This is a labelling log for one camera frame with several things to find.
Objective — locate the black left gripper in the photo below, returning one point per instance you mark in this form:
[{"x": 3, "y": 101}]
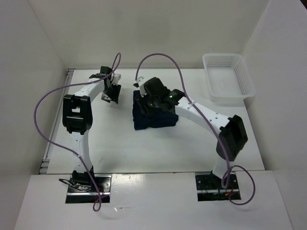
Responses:
[{"x": 115, "y": 97}]

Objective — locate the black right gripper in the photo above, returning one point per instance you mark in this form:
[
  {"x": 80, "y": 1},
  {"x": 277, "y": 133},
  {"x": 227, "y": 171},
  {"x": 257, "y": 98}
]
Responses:
[{"x": 147, "y": 94}]

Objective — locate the navy blue shorts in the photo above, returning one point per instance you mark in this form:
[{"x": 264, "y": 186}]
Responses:
[{"x": 159, "y": 120}]

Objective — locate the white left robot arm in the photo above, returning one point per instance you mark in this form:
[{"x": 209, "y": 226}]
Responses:
[{"x": 78, "y": 119}]

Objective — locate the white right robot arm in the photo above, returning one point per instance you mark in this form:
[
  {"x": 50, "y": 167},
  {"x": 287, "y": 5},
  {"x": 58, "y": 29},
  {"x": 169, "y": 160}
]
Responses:
[{"x": 230, "y": 131}]

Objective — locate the white plastic basket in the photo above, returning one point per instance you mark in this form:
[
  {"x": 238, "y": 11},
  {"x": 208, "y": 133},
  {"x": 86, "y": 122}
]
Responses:
[{"x": 228, "y": 78}]

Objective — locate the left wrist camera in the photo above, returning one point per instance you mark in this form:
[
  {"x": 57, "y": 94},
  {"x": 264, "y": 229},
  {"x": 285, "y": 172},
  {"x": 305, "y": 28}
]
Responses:
[{"x": 116, "y": 79}]

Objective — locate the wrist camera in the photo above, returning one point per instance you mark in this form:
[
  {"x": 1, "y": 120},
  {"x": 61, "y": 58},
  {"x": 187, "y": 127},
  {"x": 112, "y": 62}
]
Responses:
[
  {"x": 139, "y": 84},
  {"x": 116, "y": 79}
]

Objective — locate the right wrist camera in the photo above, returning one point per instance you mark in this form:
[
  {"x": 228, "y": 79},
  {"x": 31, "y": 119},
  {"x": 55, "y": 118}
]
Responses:
[{"x": 139, "y": 84}]

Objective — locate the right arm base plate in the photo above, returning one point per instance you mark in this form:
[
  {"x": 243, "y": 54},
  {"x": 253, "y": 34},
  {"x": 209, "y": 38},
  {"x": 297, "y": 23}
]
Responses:
[{"x": 209, "y": 188}]

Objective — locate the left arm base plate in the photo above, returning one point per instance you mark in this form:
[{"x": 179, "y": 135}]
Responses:
[{"x": 79, "y": 194}]

